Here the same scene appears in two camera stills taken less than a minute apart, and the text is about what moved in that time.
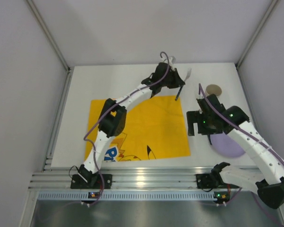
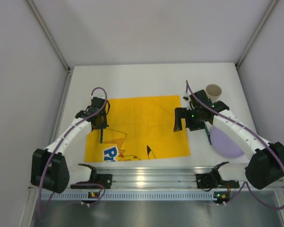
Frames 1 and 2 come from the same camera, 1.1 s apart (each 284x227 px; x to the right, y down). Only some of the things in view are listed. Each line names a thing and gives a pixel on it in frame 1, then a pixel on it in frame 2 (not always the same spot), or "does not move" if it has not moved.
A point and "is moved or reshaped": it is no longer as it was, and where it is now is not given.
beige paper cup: (212, 89) does not move
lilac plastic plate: (226, 144) does not move
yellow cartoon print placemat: (155, 127) does not move
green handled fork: (179, 91) is moved or reshaped
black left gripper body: (174, 80) to (101, 126)
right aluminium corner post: (270, 10) does not move
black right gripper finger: (190, 128) to (178, 125)
